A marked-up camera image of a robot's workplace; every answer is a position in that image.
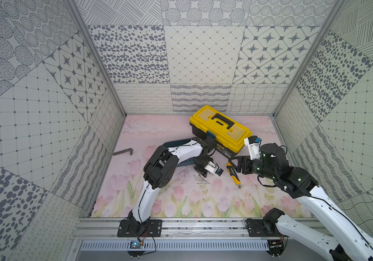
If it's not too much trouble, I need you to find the steel nail pile centre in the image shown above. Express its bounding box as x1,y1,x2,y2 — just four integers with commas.
193,175,210,184

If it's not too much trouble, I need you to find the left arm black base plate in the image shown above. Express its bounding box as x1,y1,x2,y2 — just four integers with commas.
118,219,162,238

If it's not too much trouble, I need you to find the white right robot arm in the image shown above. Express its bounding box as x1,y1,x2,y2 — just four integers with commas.
227,143,373,261

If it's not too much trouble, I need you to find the aluminium mounting rail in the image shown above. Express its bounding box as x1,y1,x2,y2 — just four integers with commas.
72,217,337,240

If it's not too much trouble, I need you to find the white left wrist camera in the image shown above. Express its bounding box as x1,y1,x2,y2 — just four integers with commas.
204,161,223,176

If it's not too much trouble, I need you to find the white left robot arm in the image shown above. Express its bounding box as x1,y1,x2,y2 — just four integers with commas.
128,137,223,233

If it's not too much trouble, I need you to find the dark metal L-shaped wrench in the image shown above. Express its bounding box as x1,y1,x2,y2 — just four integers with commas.
112,148,133,156

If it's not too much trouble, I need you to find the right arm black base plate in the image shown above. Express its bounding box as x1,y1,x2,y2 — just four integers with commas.
245,218,282,237

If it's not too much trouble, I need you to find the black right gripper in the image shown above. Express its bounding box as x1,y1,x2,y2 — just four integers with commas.
229,155,278,182

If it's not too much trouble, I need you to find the teal plastic storage box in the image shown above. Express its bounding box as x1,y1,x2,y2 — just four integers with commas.
163,138,194,167

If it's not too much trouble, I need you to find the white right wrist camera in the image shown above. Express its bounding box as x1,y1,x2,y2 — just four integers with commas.
244,136,261,160

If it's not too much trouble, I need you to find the white slotted cable duct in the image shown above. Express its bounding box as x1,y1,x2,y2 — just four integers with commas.
80,239,269,251

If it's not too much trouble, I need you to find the yellow black utility knife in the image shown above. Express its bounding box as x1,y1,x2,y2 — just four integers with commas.
227,163,241,189

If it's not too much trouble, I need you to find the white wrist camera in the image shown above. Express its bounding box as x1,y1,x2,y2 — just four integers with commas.
204,161,223,176
244,136,261,160

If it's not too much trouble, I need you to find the yellow black toolbox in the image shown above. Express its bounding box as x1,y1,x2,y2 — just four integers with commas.
190,105,253,158

